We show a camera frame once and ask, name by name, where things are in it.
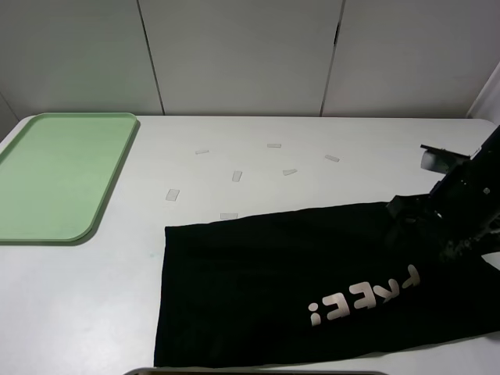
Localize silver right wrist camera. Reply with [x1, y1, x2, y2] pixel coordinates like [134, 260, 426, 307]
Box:
[420, 145, 471, 174]

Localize clear tape piece far right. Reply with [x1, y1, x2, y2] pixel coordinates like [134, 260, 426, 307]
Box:
[325, 155, 340, 163]

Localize black short sleeve t-shirt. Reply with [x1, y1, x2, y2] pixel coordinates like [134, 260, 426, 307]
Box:
[154, 202, 499, 367]

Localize light green plastic tray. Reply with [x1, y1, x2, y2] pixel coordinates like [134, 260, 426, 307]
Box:
[1, 113, 139, 244]

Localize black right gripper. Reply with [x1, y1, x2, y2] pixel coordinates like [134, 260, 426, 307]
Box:
[384, 129, 499, 246]

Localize clear tape piece lower middle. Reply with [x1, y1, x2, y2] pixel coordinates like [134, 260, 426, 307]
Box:
[220, 212, 238, 220]

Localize clear tape piece centre right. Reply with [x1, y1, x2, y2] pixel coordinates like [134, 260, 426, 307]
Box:
[282, 169, 298, 176]

